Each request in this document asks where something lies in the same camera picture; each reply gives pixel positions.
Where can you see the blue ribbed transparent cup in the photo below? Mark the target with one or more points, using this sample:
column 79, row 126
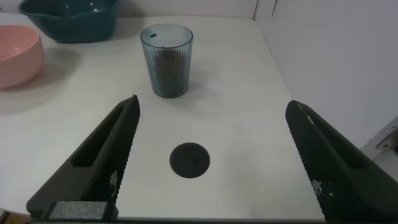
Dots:
column 168, row 43

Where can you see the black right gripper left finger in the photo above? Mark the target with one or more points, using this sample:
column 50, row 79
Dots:
column 102, row 155

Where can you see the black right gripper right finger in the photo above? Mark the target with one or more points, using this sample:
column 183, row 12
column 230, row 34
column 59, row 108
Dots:
column 342, row 174

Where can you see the pink round bowl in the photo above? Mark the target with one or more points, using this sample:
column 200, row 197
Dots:
column 17, row 56

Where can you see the metal corner bracket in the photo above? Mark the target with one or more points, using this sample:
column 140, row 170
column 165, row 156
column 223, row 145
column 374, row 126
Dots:
column 388, row 140

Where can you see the black round disc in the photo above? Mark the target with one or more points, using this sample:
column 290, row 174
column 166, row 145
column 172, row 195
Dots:
column 189, row 160

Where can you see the teal square basin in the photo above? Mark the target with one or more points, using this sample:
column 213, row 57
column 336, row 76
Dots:
column 71, row 21

